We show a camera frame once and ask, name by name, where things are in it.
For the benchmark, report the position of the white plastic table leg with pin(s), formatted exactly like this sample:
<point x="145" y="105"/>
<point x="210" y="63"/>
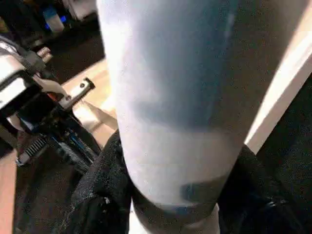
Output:
<point x="170" y="97"/>

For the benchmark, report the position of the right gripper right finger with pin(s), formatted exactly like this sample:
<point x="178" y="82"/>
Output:
<point x="253" y="195"/>

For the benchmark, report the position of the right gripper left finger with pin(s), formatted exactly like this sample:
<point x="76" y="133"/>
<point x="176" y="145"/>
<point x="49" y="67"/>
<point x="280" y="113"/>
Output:
<point x="102" y="190"/>

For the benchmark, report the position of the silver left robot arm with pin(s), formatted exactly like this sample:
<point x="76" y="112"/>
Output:
<point x="9" y="73"/>

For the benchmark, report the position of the black ribbed robot part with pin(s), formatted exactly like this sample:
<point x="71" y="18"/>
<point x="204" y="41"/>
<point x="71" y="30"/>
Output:
<point x="44" y="136"/>

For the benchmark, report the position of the white plastic table top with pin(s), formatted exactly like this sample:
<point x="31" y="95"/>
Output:
<point x="280" y="85"/>

